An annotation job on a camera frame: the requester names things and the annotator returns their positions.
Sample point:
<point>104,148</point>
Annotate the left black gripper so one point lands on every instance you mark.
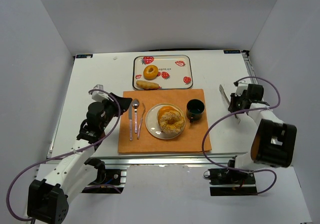
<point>114,104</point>

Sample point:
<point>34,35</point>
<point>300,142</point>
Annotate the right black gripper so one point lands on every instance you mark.
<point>235,105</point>

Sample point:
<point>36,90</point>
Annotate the metal bread tongs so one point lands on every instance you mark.
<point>226,99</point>

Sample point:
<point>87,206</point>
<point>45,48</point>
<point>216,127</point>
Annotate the bagel with pale base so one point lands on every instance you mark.
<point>163,109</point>

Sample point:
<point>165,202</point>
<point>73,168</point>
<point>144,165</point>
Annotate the large sugared ring pastry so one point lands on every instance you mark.
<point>170,121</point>

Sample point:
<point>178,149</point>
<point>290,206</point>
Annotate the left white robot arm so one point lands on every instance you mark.
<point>50,198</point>

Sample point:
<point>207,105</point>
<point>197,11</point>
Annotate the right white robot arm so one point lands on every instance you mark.
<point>274,142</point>

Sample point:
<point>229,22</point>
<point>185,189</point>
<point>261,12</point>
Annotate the long twisted bread stick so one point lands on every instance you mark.
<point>146,85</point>

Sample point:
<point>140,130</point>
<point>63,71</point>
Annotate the cream two-tone plate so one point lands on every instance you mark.
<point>151,122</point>

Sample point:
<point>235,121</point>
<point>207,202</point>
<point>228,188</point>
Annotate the orange cloth placemat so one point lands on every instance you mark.
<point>190,140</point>

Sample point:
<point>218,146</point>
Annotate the plain bagel on tray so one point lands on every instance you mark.
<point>150,72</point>

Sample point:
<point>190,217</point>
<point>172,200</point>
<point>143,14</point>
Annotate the dark green cup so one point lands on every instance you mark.
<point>195,110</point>

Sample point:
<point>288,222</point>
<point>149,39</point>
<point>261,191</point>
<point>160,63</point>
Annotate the right corner table label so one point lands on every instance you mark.
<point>232,51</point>

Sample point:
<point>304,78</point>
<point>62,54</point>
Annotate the corner table label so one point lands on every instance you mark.
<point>78,56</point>
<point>232,51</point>

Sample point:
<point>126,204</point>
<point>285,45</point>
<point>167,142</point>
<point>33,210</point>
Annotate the strawberry print tray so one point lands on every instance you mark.
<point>174,71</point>

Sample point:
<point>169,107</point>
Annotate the left corner table label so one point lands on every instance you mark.
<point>78,56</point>

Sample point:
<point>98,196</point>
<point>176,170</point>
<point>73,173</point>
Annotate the pink handled knife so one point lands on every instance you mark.
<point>130,121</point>

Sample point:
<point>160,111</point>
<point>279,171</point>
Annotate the pink handled spoon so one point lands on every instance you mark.
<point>136,104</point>

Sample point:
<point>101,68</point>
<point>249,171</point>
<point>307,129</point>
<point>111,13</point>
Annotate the pink handled fork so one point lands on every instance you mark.
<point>141,122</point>

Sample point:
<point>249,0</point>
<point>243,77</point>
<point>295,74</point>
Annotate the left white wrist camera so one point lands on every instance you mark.
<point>98,96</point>

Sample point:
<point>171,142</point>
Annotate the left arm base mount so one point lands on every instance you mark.
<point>108,180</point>

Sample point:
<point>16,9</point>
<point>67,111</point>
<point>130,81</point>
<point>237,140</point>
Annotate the aluminium table frame rail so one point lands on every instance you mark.
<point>124,161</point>

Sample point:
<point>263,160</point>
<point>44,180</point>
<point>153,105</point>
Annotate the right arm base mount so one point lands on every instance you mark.
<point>227,183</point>

